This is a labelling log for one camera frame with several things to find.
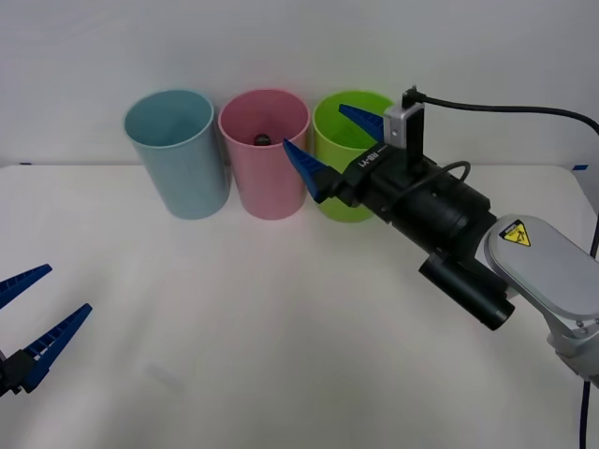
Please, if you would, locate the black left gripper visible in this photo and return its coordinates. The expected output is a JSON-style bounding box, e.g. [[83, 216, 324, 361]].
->
[[0, 264, 94, 399]]

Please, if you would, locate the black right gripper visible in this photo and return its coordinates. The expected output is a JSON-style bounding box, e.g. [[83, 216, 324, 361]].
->
[[283, 103, 444, 226]]

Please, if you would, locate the green plastic bin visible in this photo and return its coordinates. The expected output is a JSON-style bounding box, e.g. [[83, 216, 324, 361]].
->
[[312, 90, 398, 224]]

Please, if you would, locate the pink plastic bin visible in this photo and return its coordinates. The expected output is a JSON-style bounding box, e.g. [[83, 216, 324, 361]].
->
[[217, 88, 312, 221]]

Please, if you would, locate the pale blue plastic bin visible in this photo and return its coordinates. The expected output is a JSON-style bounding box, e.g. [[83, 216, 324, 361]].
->
[[123, 89, 231, 221]]

